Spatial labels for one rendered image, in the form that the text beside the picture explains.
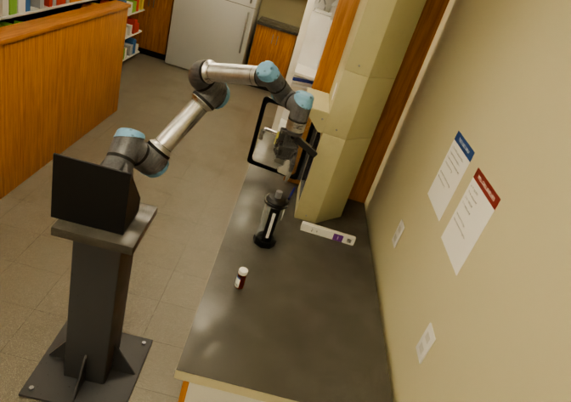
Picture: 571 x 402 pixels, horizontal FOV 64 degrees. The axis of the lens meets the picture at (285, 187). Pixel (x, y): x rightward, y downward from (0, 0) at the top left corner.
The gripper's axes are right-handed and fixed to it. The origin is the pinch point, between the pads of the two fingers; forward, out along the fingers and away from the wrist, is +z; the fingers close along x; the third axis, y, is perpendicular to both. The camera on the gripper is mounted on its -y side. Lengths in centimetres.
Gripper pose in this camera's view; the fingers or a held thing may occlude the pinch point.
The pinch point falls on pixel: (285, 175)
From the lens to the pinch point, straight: 189.9
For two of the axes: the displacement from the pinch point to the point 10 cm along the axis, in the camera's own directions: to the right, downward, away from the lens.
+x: 1.7, 5.1, -8.4
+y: -9.5, -1.5, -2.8
